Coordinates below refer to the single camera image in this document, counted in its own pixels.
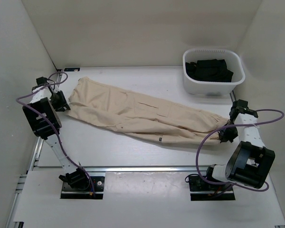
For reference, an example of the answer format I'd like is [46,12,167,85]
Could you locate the beige trousers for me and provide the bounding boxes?
[67,77,228,144]

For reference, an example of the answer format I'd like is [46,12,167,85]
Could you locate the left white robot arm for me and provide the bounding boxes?
[16,77,90,190]

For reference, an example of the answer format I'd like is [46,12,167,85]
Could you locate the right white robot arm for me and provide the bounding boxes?
[204,100,275,190]

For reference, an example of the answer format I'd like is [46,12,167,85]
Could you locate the white plastic basket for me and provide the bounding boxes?
[182,48,246,95]

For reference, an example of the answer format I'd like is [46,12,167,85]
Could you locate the black clothes in basket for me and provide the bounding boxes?
[185,59,234,83]

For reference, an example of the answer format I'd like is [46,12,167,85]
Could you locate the aluminium right rail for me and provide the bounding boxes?
[230,90,237,102]

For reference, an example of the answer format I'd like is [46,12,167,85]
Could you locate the aluminium rail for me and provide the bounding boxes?
[230,90,237,102]
[85,166,197,172]
[26,69,62,174]

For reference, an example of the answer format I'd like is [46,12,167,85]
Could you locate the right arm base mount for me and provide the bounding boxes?
[185,174,235,201]

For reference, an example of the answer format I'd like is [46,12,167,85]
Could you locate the aluminium left rail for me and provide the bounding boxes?
[26,69,62,174]

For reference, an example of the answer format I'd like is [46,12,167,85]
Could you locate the aluminium front rail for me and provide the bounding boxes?
[85,166,197,172]

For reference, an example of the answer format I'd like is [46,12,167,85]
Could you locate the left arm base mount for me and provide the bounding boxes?
[60,175,105,200]

